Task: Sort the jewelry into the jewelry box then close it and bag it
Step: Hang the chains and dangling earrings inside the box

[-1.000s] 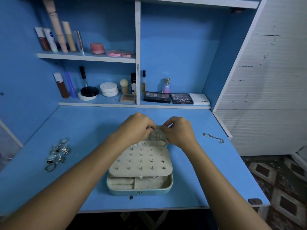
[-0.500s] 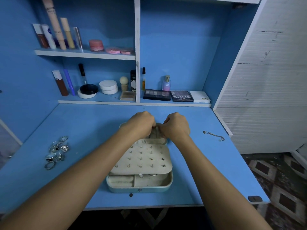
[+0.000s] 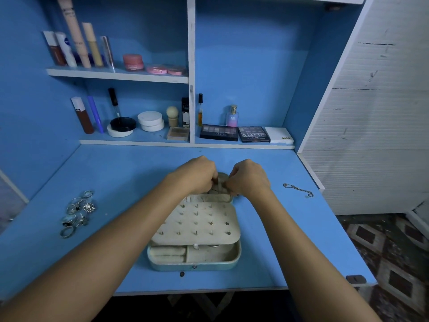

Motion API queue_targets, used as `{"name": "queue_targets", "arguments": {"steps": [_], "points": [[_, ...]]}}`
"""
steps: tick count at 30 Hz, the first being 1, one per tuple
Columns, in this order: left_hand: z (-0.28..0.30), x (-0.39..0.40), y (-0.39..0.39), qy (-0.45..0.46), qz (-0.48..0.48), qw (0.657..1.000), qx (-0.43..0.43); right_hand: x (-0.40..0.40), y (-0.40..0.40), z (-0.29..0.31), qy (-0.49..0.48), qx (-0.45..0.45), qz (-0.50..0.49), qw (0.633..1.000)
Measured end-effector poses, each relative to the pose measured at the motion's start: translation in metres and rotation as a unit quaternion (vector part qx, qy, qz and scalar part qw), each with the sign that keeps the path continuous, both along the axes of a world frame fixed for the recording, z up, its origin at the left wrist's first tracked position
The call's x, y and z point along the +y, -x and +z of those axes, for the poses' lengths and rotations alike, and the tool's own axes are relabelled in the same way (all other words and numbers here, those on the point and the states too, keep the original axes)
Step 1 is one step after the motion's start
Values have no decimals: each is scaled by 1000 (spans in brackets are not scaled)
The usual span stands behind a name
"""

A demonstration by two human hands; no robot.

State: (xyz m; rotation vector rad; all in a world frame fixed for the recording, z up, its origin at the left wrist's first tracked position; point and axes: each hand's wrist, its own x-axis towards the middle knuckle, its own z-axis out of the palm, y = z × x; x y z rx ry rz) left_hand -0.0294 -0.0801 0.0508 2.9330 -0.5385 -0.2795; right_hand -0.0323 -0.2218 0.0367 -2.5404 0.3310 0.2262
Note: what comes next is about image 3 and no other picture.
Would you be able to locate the person's left hand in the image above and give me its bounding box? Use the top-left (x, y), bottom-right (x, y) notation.
top-left (166, 156), bottom-right (220, 197)

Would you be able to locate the black lettered eyeshadow palette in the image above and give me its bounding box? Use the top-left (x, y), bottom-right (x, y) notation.
top-left (237, 127), bottom-right (271, 144)

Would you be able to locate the cream jewellery box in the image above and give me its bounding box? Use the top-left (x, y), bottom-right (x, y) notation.
top-left (147, 172), bottom-right (242, 271)

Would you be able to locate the short beige cosmetic tube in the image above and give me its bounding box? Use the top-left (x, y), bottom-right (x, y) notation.
top-left (82, 22), bottom-right (105, 68)

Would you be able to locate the brown lipstick tube white cap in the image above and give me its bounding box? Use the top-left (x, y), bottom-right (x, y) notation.
top-left (71, 96), bottom-right (95, 135)

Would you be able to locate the white flat box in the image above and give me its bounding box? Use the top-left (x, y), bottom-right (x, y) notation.
top-left (265, 127), bottom-right (295, 145)

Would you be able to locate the pile of silver rings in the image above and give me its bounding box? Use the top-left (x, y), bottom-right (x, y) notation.
top-left (59, 190), bottom-right (98, 239)

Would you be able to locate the white bowl black inside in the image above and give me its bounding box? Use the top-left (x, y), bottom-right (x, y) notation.
top-left (107, 116), bottom-right (138, 138)

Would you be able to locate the pink round jar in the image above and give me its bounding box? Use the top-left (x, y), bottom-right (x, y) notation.
top-left (122, 53), bottom-right (145, 72)

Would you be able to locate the tall beige cosmetic tube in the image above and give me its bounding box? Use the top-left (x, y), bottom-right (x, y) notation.
top-left (56, 0), bottom-right (92, 69)

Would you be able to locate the person's right hand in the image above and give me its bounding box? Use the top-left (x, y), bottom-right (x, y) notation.
top-left (224, 159), bottom-right (273, 203)

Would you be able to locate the square brown powder compact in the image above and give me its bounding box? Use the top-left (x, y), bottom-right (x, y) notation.
top-left (167, 127), bottom-right (190, 142)

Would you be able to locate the white tube blue label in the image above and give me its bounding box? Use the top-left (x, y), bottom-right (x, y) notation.
top-left (55, 31), bottom-right (79, 68)

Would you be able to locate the black makeup brush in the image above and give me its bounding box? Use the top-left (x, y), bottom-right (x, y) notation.
top-left (109, 88), bottom-right (122, 119)

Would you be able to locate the beige makeup sponge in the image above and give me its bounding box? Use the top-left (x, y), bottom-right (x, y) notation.
top-left (166, 106), bottom-right (180, 128)

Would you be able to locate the white slatted cabinet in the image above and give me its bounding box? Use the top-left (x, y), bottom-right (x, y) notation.
top-left (297, 0), bottom-right (429, 215)

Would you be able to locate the person's right forearm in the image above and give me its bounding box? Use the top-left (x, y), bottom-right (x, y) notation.
top-left (251, 190), bottom-right (383, 322)

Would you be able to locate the white round cream jar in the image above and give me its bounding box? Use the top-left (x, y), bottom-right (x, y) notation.
top-left (137, 110), bottom-right (165, 133)

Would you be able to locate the silver link chain bracelet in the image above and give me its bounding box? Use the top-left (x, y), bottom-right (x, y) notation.
top-left (283, 183), bottom-right (315, 199)

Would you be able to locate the black cosmetic bottle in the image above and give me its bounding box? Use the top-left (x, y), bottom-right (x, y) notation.
top-left (181, 97), bottom-right (190, 128)

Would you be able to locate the person's left forearm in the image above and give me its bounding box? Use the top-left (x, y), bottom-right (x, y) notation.
top-left (0, 179), bottom-right (181, 322)

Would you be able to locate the white framed marbled panel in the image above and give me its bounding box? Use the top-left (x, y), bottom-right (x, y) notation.
top-left (0, 169), bottom-right (29, 229)

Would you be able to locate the blue cosmetic tube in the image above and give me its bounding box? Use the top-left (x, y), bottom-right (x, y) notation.
top-left (87, 95), bottom-right (105, 133)

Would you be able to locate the person's dark clothing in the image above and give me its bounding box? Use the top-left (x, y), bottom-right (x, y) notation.
top-left (94, 289), bottom-right (303, 322)

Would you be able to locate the white shelf unit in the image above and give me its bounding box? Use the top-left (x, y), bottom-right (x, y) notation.
top-left (47, 0), bottom-right (366, 150)

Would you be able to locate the small pink perfume bottle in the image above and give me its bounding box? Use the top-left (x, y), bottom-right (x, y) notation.
top-left (226, 105), bottom-right (239, 128)

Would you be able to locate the dark eyeshadow palette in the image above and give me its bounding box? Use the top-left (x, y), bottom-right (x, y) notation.
top-left (200, 124), bottom-right (240, 141)

